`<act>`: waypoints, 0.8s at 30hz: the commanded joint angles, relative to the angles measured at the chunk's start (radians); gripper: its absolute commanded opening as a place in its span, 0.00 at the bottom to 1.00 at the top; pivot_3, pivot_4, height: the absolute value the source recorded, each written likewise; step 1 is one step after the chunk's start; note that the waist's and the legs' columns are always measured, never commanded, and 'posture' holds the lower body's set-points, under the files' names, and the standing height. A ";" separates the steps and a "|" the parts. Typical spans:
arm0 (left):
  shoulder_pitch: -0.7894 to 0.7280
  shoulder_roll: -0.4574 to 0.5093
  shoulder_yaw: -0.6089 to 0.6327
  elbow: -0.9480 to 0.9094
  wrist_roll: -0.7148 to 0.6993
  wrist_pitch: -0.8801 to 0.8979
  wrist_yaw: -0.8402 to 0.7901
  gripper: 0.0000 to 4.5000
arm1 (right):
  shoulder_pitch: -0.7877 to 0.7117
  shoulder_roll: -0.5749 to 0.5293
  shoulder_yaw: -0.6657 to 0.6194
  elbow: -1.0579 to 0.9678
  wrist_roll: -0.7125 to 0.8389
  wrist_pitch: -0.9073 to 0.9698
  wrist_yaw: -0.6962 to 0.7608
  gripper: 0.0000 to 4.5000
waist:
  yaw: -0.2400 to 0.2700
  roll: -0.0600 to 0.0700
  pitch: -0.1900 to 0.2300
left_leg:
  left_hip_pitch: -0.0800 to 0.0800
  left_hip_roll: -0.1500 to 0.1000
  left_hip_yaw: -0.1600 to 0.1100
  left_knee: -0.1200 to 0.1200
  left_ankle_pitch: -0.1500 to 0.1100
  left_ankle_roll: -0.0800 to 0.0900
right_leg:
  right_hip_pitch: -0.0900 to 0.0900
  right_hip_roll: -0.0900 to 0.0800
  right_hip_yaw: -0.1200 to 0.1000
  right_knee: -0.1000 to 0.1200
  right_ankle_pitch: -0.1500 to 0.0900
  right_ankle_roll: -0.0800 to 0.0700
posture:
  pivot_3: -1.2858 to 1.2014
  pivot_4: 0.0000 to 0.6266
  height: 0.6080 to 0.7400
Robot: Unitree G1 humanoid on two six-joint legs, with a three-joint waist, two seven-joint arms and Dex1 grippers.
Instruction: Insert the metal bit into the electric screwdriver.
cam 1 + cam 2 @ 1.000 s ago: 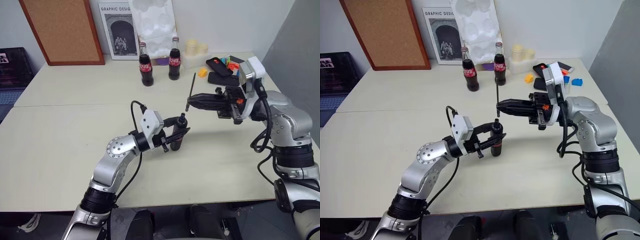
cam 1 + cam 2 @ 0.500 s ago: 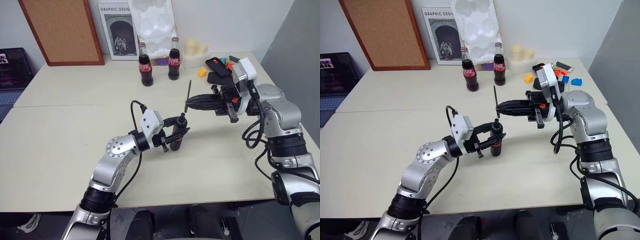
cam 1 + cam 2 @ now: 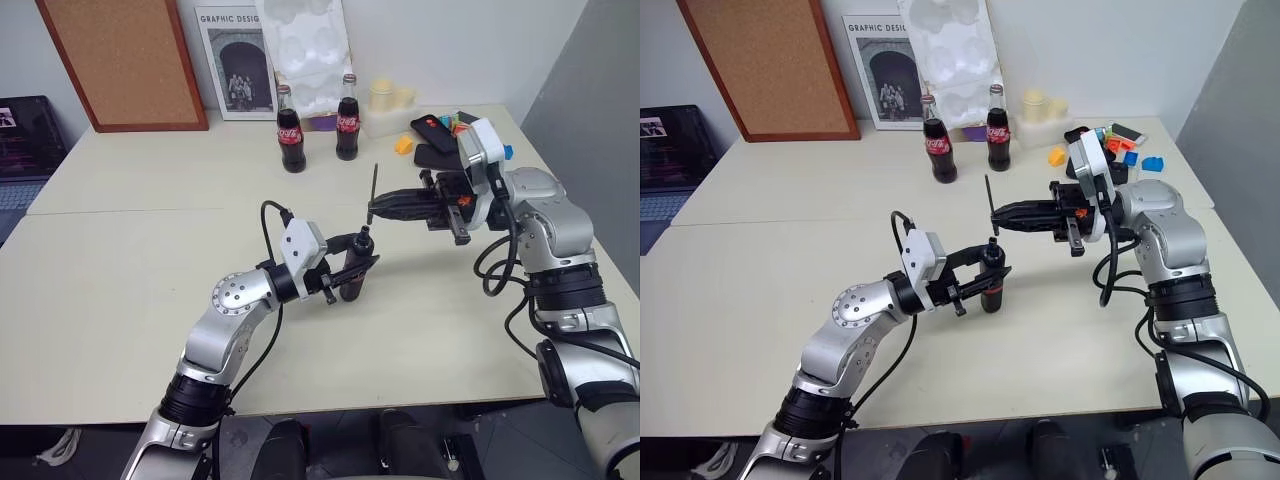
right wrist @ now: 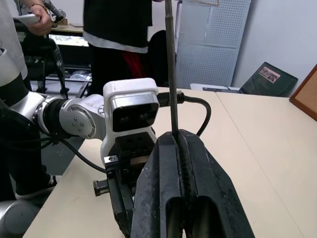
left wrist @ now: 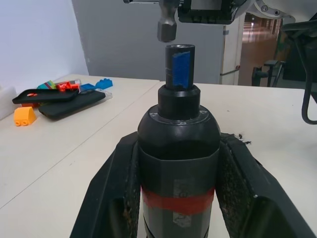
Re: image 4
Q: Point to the person's bare hand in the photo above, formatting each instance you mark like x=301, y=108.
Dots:
x=42, y=21

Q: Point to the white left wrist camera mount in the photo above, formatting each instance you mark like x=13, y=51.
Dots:
x=128, y=88

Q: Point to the black chair backrest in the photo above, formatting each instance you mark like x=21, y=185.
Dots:
x=159, y=54

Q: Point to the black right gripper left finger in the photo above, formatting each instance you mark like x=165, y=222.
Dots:
x=151, y=173

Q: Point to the black wheeled chair frame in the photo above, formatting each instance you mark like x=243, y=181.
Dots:
x=47, y=59

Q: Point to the white handheld controller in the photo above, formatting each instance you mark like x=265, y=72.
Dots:
x=26, y=18

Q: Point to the person in black shirt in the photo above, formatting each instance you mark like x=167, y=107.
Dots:
x=116, y=22

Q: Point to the wood-framed cork board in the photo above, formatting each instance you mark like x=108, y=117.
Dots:
x=308, y=94

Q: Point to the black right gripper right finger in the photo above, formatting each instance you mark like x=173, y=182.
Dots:
x=210, y=178

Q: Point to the white perforated metal panel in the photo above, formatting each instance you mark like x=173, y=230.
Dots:
x=210, y=37

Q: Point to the long dark metal bit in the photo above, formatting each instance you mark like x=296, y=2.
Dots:
x=171, y=62

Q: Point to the person in white shirt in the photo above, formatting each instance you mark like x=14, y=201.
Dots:
x=7, y=37

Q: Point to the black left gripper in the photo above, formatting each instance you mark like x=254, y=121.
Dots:
x=131, y=146

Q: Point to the dark green book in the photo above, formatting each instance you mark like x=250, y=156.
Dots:
x=270, y=80

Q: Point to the wooden background desk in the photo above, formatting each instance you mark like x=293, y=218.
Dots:
x=69, y=28

